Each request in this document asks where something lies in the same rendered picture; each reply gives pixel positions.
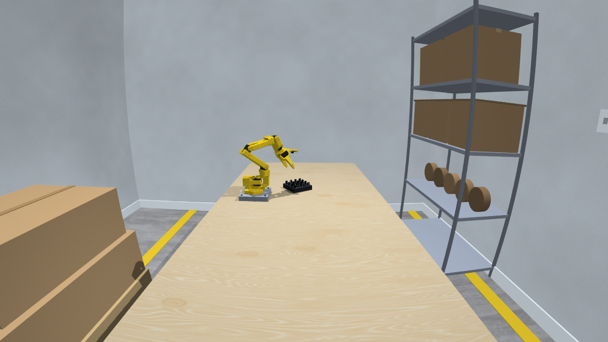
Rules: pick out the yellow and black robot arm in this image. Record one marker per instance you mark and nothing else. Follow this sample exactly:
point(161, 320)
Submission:
point(252, 182)

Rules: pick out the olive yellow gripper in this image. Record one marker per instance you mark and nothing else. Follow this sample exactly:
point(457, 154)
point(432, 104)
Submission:
point(283, 155)

